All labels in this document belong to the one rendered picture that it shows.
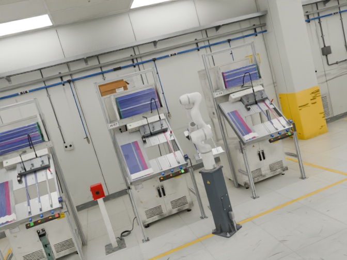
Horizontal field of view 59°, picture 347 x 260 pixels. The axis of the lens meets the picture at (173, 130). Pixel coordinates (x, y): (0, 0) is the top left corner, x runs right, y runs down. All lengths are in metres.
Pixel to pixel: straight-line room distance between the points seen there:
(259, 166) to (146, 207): 1.61
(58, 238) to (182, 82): 3.23
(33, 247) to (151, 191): 1.47
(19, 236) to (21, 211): 0.44
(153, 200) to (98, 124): 1.95
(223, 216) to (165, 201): 0.95
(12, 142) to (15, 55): 1.93
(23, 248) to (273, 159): 3.29
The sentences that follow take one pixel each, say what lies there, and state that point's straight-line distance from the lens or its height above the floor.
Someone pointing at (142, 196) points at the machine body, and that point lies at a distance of 3.88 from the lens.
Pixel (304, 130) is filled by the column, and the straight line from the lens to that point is 6.12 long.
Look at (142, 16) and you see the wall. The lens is 5.61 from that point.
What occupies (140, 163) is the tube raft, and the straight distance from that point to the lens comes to 3.60.
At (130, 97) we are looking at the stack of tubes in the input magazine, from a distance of 3.85.
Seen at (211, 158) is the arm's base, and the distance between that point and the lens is 3.14.
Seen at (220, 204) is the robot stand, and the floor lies 0.34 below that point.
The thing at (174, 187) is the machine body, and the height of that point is 0.38.
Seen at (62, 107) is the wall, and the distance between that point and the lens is 5.34.
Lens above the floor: 1.65
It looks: 8 degrees down
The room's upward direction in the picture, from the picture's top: 16 degrees counter-clockwise
